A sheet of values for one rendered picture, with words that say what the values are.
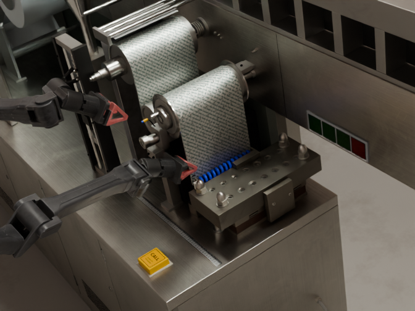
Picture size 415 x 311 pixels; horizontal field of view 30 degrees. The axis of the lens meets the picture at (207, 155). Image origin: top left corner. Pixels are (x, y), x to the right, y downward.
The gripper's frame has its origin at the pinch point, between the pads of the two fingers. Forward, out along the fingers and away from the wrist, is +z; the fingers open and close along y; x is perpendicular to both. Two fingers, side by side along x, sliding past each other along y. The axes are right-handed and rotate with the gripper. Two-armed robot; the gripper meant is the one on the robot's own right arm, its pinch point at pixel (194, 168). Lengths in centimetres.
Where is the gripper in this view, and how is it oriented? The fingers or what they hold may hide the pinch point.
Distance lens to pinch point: 239.3
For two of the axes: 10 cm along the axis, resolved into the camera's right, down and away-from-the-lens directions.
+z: 7.8, 0.2, 6.3
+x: 2.6, -9.2, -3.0
